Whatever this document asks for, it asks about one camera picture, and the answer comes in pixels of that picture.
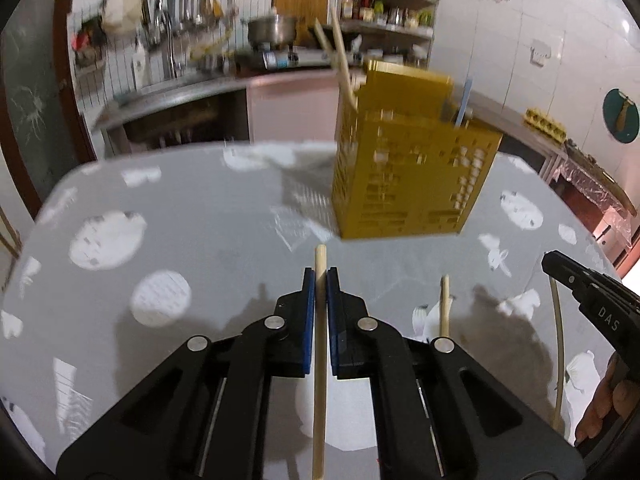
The gas stove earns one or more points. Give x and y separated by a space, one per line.
294 59

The hanging utensil rack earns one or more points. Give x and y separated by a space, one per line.
154 22

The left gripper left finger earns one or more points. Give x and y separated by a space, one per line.
271 359

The dark glass door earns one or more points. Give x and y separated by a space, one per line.
43 137

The kitchen counter cabinets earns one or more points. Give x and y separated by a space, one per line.
278 107

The corner spice shelf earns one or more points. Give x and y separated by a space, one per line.
396 28

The white wall socket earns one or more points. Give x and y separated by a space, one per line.
539 53

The steel cooking pot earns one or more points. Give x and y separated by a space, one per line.
271 32

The grey patterned tablecloth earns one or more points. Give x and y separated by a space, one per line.
130 257

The yellow perforated utensil holder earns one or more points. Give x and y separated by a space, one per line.
403 167

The wooden chopstick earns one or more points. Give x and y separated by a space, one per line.
444 306
320 354
325 44
342 63

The yellow egg tray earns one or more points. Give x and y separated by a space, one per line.
544 124

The person's right hand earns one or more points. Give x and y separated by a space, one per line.
622 399

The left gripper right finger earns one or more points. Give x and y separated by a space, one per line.
362 346

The green wall hanger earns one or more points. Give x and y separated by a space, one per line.
621 116

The pale curved chopstick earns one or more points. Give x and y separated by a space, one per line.
557 420

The blue handled utensil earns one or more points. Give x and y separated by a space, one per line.
464 102

